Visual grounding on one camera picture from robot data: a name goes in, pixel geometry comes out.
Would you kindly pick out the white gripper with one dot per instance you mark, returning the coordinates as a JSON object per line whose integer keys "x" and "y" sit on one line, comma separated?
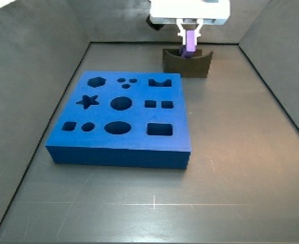
{"x": 209, "y": 12}

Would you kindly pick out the purple double-square peg object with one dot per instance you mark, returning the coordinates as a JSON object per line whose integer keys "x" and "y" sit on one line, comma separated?
{"x": 190, "y": 45}

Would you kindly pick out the blue foam shape board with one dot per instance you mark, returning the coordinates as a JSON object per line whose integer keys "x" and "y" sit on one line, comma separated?
{"x": 124, "y": 120}

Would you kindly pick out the black curved holder stand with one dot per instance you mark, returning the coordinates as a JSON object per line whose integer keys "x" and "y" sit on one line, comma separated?
{"x": 194, "y": 67}

